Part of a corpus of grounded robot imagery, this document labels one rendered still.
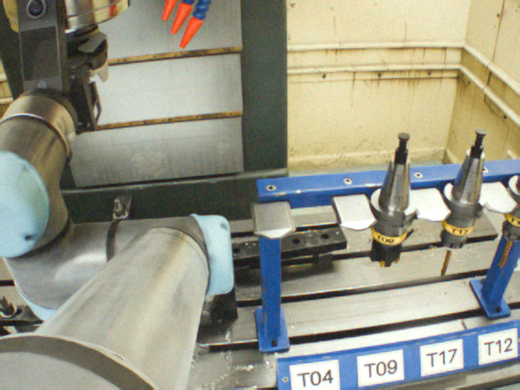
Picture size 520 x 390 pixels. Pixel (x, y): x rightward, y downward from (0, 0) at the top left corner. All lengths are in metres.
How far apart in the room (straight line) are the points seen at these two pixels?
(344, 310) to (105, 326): 0.78
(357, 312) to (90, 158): 0.76
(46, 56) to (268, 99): 0.78
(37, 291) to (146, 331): 0.28
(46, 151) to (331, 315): 0.65
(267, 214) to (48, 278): 0.31
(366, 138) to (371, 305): 0.92
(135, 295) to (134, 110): 0.97
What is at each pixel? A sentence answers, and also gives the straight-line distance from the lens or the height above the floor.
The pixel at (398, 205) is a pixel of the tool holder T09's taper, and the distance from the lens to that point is 0.65.
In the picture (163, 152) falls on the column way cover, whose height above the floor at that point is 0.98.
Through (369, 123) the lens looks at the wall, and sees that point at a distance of 1.75.
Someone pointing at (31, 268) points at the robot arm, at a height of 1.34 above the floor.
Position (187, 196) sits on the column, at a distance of 1.35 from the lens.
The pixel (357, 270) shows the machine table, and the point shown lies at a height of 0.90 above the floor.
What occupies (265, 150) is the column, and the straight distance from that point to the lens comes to 1.30.
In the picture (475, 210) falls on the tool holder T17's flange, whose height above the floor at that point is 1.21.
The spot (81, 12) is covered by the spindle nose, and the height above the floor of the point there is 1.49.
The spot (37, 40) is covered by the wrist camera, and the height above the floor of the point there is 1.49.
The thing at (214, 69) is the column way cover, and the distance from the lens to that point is 1.14.
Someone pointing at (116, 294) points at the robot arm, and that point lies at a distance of 0.23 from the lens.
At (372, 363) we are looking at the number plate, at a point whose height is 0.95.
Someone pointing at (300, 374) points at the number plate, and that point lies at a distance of 0.81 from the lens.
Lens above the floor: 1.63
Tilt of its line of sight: 37 degrees down
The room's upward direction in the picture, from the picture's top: 2 degrees counter-clockwise
